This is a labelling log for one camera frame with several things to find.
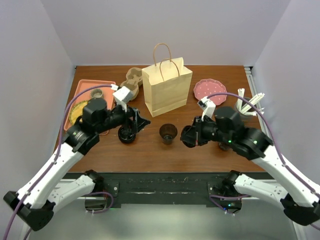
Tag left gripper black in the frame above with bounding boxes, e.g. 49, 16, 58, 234
95, 100, 150, 134

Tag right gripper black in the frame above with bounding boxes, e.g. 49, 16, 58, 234
180, 115, 231, 146

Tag black coffee cup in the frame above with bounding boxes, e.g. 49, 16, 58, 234
159, 123, 178, 145
118, 125, 136, 144

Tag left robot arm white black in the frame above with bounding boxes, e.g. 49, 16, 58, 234
3, 98, 151, 231

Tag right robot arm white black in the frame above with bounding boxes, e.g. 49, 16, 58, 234
180, 107, 320, 226

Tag cardboard cup carrier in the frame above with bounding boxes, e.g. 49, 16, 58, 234
120, 67, 143, 101

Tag pink polka dot plate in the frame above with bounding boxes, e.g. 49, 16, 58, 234
193, 78, 227, 106

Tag small grey ceramic cup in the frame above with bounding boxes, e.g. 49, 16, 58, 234
90, 88, 104, 99

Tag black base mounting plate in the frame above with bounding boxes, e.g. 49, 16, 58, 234
74, 172, 251, 213

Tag salmon pink tray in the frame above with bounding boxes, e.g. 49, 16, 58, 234
63, 79, 116, 131

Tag yellow woven coaster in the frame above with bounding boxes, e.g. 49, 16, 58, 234
68, 100, 89, 125

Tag grey straw holder cup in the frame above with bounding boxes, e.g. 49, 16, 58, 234
234, 99, 257, 122

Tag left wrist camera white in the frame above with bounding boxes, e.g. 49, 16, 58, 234
112, 86, 134, 112

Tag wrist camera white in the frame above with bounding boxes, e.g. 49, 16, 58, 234
197, 96, 216, 121
112, 86, 134, 112

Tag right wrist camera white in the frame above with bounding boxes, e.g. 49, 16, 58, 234
197, 96, 216, 121

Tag brown paper bag with handles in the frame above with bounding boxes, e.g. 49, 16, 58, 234
141, 43, 193, 118

